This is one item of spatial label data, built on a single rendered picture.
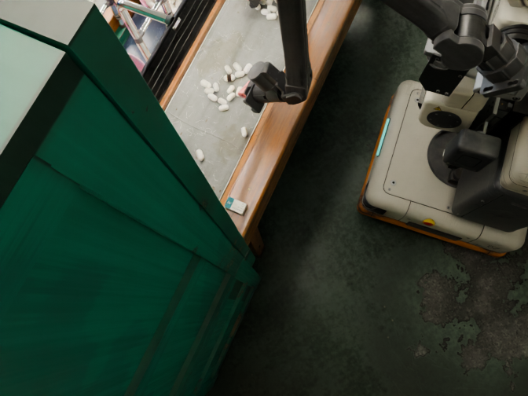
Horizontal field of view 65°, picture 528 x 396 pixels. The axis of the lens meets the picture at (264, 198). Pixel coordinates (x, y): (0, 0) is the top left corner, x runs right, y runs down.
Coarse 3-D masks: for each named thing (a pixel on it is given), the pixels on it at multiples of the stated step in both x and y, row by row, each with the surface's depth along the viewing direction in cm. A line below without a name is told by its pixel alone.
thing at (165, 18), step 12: (120, 0) 103; (156, 0) 121; (120, 12) 107; (144, 12) 102; (156, 12) 102; (168, 12) 127; (132, 24) 112; (144, 24) 119; (168, 24) 102; (132, 36) 117; (144, 48) 122
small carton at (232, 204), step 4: (228, 200) 123; (232, 200) 123; (236, 200) 123; (228, 204) 123; (232, 204) 123; (236, 204) 123; (240, 204) 123; (244, 204) 123; (228, 208) 123; (232, 208) 123; (236, 208) 123; (240, 208) 123; (244, 208) 123; (236, 212) 123; (240, 212) 122
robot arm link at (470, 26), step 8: (464, 16) 80; (472, 16) 80; (464, 24) 79; (472, 24) 79; (480, 24) 79; (456, 32) 79; (464, 32) 79; (472, 32) 78; (480, 32) 79; (488, 32) 82; (496, 32) 80; (480, 40) 78; (488, 40) 80; (496, 40) 80; (488, 48) 79; (496, 48) 79; (488, 56) 81
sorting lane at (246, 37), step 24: (240, 0) 146; (312, 0) 145; (216, 24) 144; (240, 24) 144; (264, 24) 143; (216, 48) 142; (240, 48) 141; (264, 48) 141; (192, 72) 140; (216, 72) 140; (192, 96) 138; (216, 96) 137; (192, 120) 136; (216, 120) 135; (240, 120) 135; (192, 144) 133; (216, 144) 133; (240, 144) 133; (216, 168) 131; (216, 192) 129
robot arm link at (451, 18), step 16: (384, 0) 77; (400, 0) 76; (416, 0) 75; (432, 0) 76; (448, 0) 78; (416, 16) 78; (432, 16) 77; (448, 16) 77; (480, 16) 80; (432, 32) 80; (448, 32) 78; (448, 48) 80; (464, 48) 79; (480, 48) 78; (448, 64) 83; (464, 64) 82
